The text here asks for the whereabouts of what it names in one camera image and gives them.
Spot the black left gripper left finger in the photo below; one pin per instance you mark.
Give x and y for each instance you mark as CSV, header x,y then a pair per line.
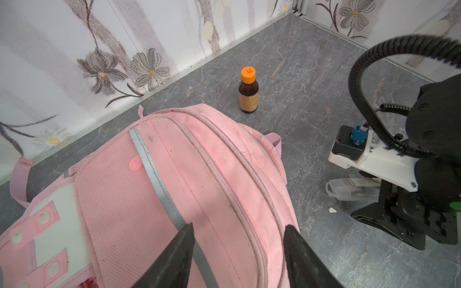
x,y
172,268

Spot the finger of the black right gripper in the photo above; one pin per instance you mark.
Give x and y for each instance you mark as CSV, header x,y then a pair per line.
x,y
377,216

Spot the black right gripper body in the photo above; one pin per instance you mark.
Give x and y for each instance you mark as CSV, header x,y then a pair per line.
x,y
439,226

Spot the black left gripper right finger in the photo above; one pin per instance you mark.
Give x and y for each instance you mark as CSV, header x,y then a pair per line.
x,y
305,269

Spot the clear plastic pencil case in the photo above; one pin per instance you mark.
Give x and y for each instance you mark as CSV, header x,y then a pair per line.
x,y
353,189

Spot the pink student backpack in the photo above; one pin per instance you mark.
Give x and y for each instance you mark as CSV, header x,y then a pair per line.
x,y
105,221

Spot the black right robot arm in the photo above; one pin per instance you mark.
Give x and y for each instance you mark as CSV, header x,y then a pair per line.
x,y
414,151

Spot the small brown orange-capped bottle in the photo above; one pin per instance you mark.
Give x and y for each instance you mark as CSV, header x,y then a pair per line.
x,y
248,90

